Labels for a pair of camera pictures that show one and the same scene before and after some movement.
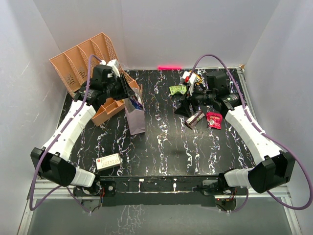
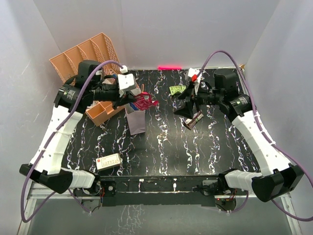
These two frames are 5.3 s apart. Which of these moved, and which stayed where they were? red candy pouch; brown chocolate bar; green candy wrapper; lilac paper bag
Moved: red candy pouch
Stayed: brown chocolate bar; green candy wrapper; lilac paper bag
